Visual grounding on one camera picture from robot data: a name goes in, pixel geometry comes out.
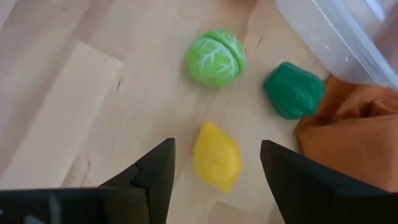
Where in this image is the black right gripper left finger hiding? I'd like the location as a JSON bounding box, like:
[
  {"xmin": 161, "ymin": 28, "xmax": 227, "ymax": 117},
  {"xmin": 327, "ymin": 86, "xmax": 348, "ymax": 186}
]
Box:
[{"xmin": 99, "ymin": 138, "xmax": 177, "ymax": 224}]

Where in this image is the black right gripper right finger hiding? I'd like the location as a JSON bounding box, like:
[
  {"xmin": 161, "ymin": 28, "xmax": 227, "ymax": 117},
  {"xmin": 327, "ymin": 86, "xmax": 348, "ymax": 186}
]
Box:
[{"xmin": 260, "ymin": 139, "xmax": 398, "ymax": 224}]

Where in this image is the yellow toy lemon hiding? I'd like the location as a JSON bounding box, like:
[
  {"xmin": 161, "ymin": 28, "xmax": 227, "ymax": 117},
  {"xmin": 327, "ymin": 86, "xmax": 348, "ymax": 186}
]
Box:
[{"xmin": 193, "ymin": 121, "xmax": 243, "ymax": 194}]

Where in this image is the dark green toy bell pepper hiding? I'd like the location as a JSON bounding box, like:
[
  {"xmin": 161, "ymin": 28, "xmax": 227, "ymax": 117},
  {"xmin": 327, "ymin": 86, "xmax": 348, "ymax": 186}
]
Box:
[{"xmin": 263, "ymin": 61, "xmax": 326, "ymax": 121}]

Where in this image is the light green toy cabbage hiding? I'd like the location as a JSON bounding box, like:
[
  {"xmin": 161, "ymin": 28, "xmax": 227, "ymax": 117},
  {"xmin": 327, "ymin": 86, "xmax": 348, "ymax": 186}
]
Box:
[{"xmin": 185, "ymin": 29, "xmax": 247, "ymax": 88}]

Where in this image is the clear plastic tupperware container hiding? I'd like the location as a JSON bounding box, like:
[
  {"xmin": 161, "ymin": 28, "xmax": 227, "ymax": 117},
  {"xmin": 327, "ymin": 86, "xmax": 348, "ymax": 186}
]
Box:
[{"xmin": 275, "ymin": 0, "xmax": 398, "ymax": 91}]

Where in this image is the orange cloth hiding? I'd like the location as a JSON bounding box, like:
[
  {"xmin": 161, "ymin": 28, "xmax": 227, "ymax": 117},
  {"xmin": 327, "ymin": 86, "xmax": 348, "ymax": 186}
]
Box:
[{"xmin": 295, "ymin": 74, "xmax": 398, "ymax": 192}]

